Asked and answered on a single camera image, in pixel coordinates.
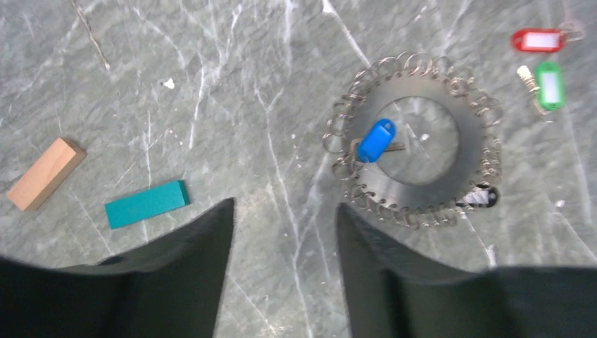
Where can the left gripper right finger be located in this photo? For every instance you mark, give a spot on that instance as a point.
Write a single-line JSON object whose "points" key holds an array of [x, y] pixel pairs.
{"points": [[394, 291]]}

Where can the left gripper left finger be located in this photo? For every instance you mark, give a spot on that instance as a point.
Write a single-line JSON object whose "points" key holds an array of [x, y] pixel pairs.
{"points": [[169, 287]]}

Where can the blue key tag with key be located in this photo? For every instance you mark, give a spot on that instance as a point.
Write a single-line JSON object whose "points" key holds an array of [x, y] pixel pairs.
{"points": [[377, 141]]}

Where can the teal block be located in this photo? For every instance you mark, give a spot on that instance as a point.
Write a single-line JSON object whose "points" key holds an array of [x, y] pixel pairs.
{"points": [[147, 204]]}

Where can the tan wooden block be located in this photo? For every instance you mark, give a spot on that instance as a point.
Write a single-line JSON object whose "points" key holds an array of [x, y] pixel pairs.
{"points": [[46, 174]]}

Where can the green key tag with key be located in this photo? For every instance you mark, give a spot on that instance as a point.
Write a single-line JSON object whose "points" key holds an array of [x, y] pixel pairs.
{"points": [[546, 86]]}

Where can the red key tag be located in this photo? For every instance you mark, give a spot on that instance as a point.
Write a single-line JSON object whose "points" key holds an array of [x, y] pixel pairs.
{"points": [[547, 40]]}

